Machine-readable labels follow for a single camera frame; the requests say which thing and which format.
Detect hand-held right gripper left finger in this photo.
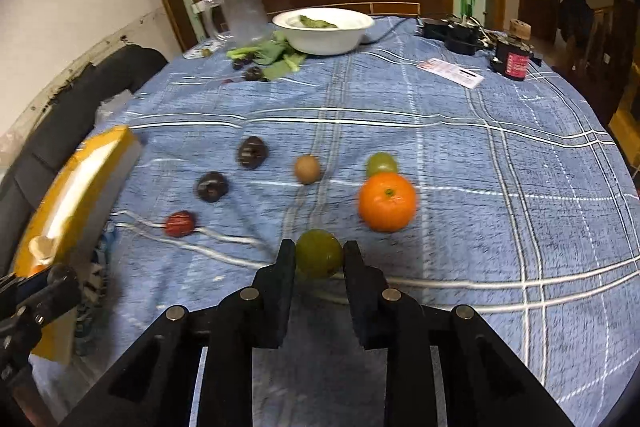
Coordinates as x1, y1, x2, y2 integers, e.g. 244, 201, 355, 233
60, 239, 297, 427

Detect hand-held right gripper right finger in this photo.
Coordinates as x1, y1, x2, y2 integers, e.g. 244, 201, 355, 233
344, 241, 573, 427

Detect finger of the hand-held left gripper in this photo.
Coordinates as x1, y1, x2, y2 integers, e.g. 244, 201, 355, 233
15, 264, 81, 328

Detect small green grape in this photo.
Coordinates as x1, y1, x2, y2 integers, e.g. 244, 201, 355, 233
295, 229, 345, 281

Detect yellow cardboard box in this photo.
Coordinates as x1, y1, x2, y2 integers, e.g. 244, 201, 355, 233
12, 125, 144, 366

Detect round orange with green stem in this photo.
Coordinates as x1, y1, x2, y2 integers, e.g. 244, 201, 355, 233
358, 172, 418, 233

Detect red-brown round fruit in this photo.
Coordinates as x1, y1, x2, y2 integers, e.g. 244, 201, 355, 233
164, 210, 196, 239

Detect brown longan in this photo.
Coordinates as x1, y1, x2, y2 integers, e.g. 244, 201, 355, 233
293, 155, 322, 184

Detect large green grape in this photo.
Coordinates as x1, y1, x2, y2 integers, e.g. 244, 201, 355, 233
366, 151, 400, 180

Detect black chair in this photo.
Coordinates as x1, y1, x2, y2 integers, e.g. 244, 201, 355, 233
0, 44, 169, 279

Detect loose green leafy vegetable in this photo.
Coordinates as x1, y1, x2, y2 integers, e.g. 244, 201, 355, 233
225, 31, 307, 82

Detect white printed paper card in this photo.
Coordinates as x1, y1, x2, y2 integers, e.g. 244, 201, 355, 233
417, 57, 486, 89

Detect white bowl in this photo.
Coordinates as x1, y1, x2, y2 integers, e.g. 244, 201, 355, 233
272, 7, 376, 56

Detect green leaves in bowl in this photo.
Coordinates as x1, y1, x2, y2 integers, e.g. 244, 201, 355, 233
298, 15, 339, 30

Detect black rectangular box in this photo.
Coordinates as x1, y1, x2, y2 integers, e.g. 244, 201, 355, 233
422, 19, 451, 40

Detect black cylinder with red label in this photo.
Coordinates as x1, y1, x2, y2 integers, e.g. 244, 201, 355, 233
489, 39, 532, 82

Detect black power adapter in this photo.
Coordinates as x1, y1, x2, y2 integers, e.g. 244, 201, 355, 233
444, 16, 481, 56

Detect clear glass pitcher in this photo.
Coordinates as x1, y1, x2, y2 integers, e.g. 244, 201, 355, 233
202, 0, 270, 46

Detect dark jacket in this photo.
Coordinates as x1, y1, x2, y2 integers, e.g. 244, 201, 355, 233
558, 0, 596, 43

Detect black cable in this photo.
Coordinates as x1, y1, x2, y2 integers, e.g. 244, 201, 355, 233
362, 17, 421, 45

